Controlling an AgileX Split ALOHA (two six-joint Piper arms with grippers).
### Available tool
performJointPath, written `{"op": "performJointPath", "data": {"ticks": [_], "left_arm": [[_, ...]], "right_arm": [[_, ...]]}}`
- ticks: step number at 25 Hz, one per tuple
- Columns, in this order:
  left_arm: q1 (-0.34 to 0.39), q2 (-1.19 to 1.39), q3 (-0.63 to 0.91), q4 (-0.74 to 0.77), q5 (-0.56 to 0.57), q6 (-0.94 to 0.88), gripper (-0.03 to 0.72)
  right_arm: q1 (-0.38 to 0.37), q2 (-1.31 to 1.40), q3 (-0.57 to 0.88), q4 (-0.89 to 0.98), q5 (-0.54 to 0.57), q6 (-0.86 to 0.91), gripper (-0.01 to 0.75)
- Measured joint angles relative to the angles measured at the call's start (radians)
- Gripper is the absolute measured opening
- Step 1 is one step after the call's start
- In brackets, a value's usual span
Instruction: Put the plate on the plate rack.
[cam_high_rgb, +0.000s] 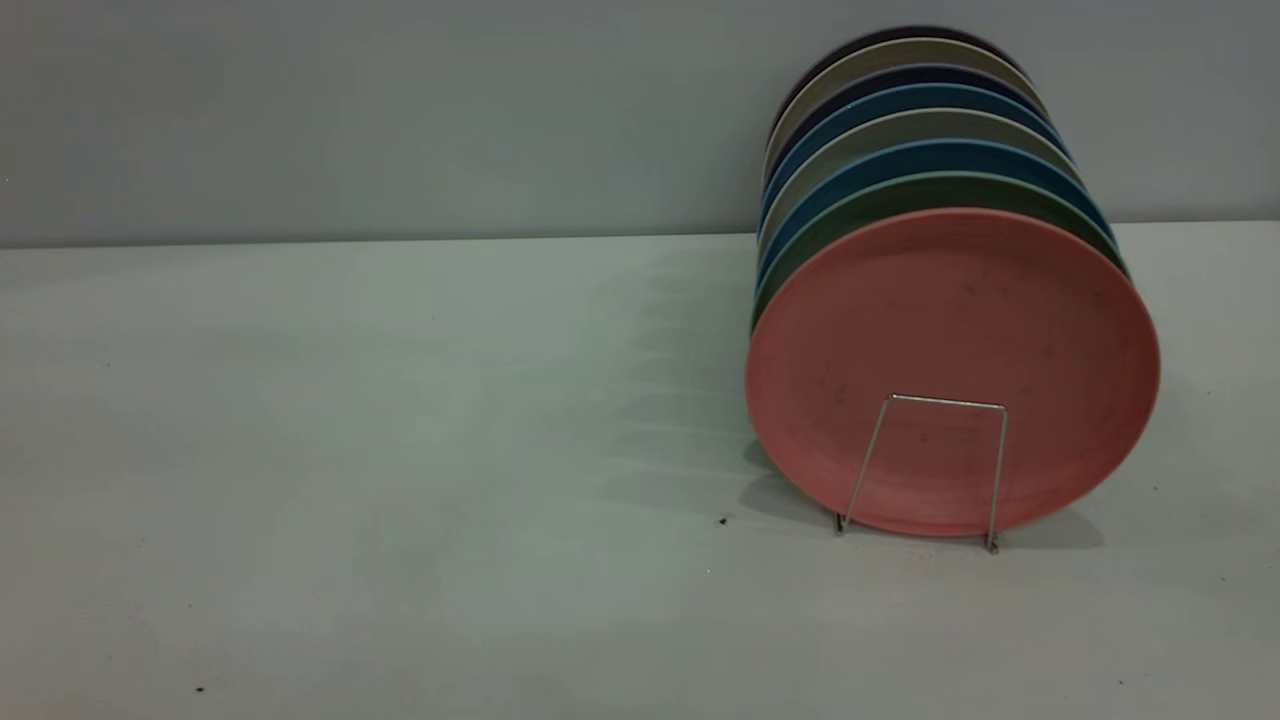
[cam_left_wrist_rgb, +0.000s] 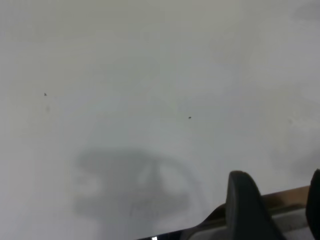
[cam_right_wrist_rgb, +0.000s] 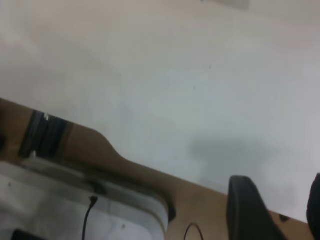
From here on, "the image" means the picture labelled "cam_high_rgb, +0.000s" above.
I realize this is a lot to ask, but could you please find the blue round plate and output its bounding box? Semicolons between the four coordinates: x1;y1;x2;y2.
757;138;1116;291
760;83;1066;221

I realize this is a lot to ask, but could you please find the green round plate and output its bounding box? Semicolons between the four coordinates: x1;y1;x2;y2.
752;172;1129;331

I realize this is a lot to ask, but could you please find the pink round plate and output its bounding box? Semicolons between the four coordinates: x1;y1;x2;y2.
745;207;1162;539

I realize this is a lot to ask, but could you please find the silver wire plate rack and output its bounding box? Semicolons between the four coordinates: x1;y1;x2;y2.
835;394;1008;554

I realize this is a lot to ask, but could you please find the dark purple round plate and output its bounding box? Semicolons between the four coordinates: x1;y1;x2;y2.
765;65;1046;181
770;26;1016;131

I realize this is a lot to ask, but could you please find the beige round plate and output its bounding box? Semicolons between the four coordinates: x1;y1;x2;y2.
765;38;1031;161
760;107;1081;251

